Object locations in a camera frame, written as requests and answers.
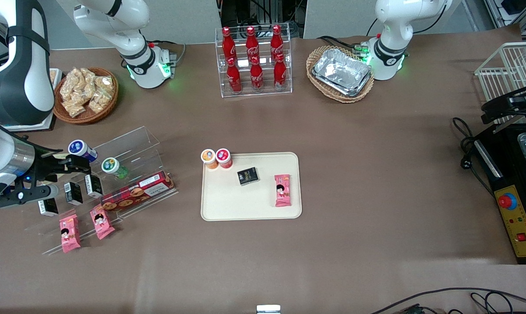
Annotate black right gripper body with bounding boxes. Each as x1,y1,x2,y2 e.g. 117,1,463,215
27,147,72,184

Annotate beige plastic serving tray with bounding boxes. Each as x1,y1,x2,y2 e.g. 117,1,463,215
201,152,302,222

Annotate blue lid bottle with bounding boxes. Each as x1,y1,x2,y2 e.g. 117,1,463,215
68,140,99,163

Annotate small black carton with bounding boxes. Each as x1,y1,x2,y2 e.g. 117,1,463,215
38,198,59,217
85,174,104,198
64,181,83,206
237,167,260,186

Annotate green lid bottle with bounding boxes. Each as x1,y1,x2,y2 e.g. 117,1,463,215
101,157,129,180

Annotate round brown wicker basket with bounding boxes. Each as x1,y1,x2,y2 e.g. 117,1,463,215
53,67,119,125

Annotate clear crispy snack bag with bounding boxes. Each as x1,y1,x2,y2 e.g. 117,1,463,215
60,69,84,103
95,75,115,95
88,89,113,114
80,68,99,89
62,99,87,118

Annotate pink cartoon snack packet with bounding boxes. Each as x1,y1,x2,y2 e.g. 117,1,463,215
90,204,116,240
59,214,82,254
274,174,292,208

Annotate red cookie box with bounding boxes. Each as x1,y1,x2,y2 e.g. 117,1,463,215
100,171,176,213

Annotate clear acrylic tiered stand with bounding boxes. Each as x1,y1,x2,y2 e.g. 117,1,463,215
3,126,179,256

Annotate white rectangular dish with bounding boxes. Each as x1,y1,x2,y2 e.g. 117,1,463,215
1,68,63,132

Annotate orange lid cup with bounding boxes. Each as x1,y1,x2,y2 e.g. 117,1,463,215
201,149,219,170

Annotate red lid cup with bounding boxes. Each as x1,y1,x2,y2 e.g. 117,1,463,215
215,148,233,170

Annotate red cola bottle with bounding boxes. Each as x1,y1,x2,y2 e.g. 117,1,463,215
273,54,287,90
246,27,260,61
222,27,237,61
250,57,264,91
226,58,243,93
270,25,284,59

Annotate clear acrylic bottle rack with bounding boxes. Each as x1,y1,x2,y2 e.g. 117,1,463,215
215,27,293,98

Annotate dark background equipment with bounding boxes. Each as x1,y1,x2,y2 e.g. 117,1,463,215
219,0,307,38

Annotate oval light wicker basket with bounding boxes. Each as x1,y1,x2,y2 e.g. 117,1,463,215
306,46,375,104

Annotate stacked aluminium foil trays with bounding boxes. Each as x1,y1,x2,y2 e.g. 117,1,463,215
312,48,372,97

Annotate black sealing machine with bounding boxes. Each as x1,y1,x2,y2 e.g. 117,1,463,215
472,122,526,265

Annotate red emergency stop button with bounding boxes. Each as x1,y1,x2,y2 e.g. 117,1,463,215
498,193,517,211

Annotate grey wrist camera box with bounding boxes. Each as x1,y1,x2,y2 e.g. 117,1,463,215
0,183,59,208

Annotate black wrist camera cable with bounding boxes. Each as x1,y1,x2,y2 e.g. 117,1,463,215
0,111,63,157

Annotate grey arm base cable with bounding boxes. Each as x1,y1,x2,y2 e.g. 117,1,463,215
147,40,187,66

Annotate black arm base cable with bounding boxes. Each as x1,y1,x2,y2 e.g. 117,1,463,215
318,36,369,55

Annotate black power cable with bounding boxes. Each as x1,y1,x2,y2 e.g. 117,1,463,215
452,117,497,197

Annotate long black floor cable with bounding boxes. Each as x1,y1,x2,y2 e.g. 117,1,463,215
370,287,526,314

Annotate looped black floor cable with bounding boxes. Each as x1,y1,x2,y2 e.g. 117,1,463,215
470,291,526,314

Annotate black machine lever handle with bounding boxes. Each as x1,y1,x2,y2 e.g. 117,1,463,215
481,83,526,125

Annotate white wire basket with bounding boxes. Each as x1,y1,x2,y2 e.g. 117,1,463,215
474,41,526,125

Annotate aluminium frame rack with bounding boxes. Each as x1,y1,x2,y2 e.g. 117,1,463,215
483,0,526,38

